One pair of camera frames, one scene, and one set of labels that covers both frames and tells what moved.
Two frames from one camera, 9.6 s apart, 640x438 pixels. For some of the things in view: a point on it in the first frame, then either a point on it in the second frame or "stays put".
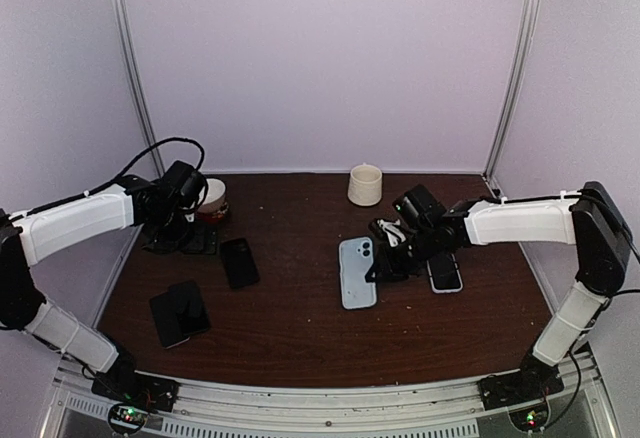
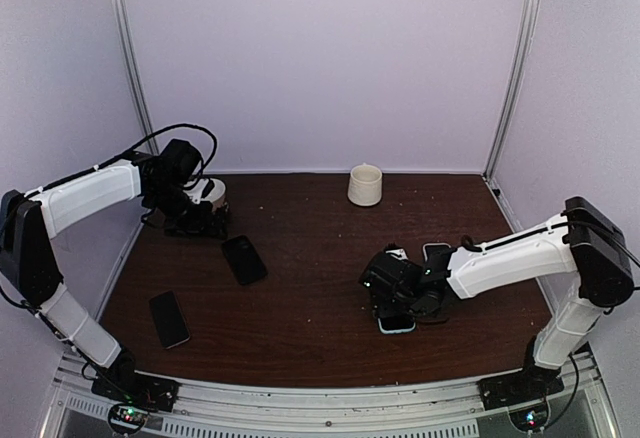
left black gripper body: (175, 234) to (193, 224)
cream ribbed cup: (365, 185) stays put
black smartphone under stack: (168, 321) stays put
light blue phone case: (357, 259) to (400, 330)
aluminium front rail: (209, 410) stays put
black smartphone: (189, 307) to (396, 323)
